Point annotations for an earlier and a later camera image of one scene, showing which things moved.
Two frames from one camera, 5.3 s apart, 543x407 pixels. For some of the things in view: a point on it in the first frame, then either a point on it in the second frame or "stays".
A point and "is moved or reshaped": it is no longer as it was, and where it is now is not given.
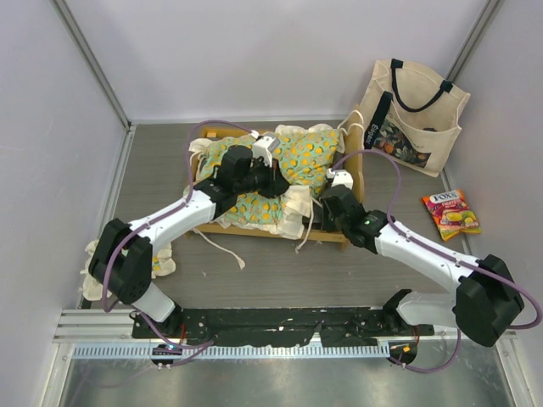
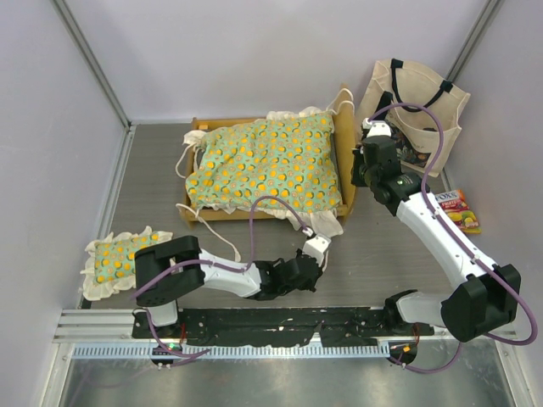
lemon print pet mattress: [307, 152] is moved or reshaped
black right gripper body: [330, 222] -> [362, 175]
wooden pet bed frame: [355, 150] -> [344, 114]
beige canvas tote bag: [411, 114] stays
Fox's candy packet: [451, 213] stays
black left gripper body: [260, 179] -> [309, 286]
